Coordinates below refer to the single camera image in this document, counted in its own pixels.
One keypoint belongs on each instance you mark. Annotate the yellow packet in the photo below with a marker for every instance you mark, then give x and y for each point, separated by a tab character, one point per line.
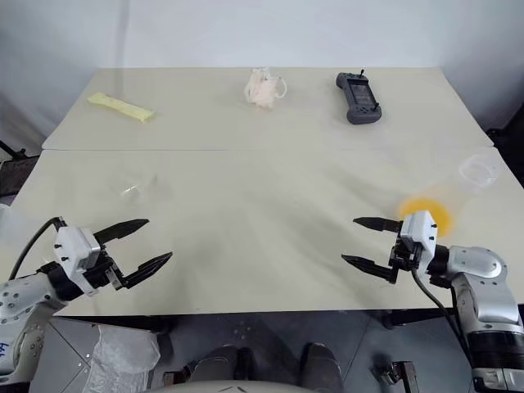
120	107

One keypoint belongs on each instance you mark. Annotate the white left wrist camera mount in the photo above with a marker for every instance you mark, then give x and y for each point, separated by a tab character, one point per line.
73	249

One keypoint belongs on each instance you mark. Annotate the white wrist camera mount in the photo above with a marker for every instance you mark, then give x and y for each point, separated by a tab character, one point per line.
73	249
421	233

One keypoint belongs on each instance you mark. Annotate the grey handheld remote controller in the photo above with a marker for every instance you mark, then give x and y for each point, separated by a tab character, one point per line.
360	98

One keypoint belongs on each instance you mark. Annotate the clear crumpled plastic bag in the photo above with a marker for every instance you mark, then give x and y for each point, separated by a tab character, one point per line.
118	356

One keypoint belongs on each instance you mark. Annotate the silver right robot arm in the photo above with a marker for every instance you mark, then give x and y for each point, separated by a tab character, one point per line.
479	264

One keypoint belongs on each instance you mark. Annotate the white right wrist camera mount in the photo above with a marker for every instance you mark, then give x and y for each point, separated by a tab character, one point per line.
421	233

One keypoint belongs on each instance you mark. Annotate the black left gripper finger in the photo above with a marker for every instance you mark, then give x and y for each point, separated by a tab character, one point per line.
123	229
149	270

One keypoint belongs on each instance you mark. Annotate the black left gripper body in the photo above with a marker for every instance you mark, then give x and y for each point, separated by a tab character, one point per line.
102	270

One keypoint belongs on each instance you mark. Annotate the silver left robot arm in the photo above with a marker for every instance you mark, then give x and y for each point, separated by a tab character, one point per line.
16	299

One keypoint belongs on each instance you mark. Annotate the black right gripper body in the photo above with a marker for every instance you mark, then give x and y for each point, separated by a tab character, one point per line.
405	256

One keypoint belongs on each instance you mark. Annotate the black metal stand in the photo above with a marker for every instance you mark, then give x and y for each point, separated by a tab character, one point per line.
507	123

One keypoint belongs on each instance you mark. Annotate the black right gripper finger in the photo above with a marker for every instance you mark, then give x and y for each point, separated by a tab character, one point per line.
380	224
372	267

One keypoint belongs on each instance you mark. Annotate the metal floor clamp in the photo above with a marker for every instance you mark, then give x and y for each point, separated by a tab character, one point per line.
395	374

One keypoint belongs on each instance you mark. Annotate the dark rounded shape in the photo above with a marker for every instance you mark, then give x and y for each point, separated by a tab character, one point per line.
323	366

